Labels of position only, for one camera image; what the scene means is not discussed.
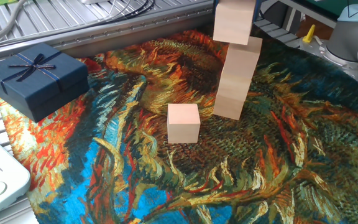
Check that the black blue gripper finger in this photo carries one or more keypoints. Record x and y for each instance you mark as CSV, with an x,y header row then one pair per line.
x,y
257,9
215,3

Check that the sunflower painting print cloth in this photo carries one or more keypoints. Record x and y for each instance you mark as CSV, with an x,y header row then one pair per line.
x,y
135,171

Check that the plain wooden cube block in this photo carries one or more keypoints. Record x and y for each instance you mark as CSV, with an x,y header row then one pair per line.
x,y
183,124
233,88
227,109
241,62
233,21

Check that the aluminium slotted rail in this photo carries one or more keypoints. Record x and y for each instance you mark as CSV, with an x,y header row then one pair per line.
x,y
120,32

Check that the navy gift box with ribbon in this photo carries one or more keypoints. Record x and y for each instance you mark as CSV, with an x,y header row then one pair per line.
x,y
42,90

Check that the yellow plastic piece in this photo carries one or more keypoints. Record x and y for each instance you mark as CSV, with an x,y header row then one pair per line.
x,y
309,36

